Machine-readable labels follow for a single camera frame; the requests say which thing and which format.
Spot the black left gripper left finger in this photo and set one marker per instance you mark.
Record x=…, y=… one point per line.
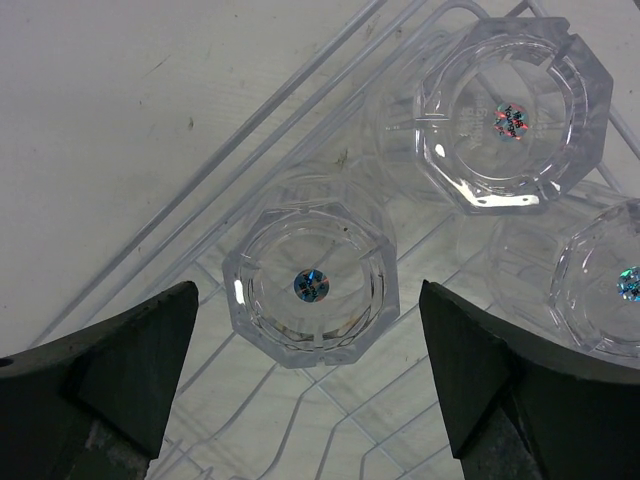
x=95, y=404

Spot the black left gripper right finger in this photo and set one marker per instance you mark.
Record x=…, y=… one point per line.
x=518, y=406

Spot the clear dish rack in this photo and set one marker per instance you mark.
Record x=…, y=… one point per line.
x=237, y=413

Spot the clear glass cup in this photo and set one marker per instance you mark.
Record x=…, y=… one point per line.
x=573, y=276
x=312, y=278
x=503, y=116

